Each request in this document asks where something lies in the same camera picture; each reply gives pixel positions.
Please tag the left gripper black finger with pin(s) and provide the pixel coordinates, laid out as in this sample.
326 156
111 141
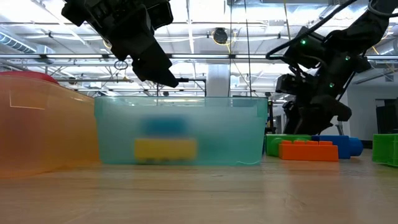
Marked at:
155 71

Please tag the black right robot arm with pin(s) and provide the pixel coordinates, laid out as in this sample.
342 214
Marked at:
351 46

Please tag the blue toy block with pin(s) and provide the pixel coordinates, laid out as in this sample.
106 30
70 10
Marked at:
164 125

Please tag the orange translucent plastic bin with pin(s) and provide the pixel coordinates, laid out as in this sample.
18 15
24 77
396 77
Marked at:
46 124

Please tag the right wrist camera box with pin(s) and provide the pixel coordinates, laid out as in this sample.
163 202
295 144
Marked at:
286 84

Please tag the teal translucent plastic bin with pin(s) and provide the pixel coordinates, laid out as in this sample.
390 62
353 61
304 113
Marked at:
217 130

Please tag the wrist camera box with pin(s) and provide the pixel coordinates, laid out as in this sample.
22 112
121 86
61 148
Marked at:
160 14
286 84

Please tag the white building column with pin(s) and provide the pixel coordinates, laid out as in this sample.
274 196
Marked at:
217 81

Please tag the orange toy block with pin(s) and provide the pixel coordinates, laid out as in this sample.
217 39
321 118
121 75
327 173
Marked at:
308 152

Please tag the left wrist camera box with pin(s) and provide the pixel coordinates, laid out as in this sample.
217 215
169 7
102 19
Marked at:
160 14

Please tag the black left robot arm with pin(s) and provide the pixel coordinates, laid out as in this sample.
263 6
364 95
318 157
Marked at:
74 12

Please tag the pink-red foam die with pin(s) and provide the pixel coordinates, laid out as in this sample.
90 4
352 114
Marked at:
31 76

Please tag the silver ventilation duct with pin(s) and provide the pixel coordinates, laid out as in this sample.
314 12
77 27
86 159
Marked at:
379 74
15 43

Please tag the green toy block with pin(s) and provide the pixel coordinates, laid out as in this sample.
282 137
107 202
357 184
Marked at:
385 149
272 146

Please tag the black stand frame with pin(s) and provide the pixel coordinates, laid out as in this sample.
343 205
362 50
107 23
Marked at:
192 80

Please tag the big blue round-stud block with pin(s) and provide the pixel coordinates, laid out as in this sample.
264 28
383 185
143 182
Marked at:
339 144

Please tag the silver overhead rig bar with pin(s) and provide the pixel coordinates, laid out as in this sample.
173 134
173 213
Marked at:
62 56

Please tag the long yellow toy block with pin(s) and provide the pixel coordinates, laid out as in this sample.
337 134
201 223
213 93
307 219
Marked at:
164 149

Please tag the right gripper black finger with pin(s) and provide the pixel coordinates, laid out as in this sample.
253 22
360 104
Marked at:
304 121
335 109

